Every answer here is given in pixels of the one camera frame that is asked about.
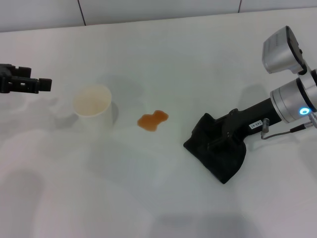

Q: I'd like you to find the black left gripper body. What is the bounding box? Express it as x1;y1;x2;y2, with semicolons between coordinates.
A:
0;63;15;94

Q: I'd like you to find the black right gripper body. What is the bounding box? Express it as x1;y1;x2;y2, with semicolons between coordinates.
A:
224;98;282;144

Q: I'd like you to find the dark blue rag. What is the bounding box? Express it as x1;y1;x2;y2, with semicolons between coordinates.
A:
183;113;247;184

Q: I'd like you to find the white paper cup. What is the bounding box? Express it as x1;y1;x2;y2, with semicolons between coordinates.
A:
72;84;113;128

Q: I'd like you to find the brown water stain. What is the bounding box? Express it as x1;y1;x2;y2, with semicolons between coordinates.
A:
137;109;170;132

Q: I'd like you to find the grey right gripper cable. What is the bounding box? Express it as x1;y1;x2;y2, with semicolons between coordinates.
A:
260;118;317;139

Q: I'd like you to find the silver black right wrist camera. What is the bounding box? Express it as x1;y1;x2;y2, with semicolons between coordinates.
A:
262;25;310;75

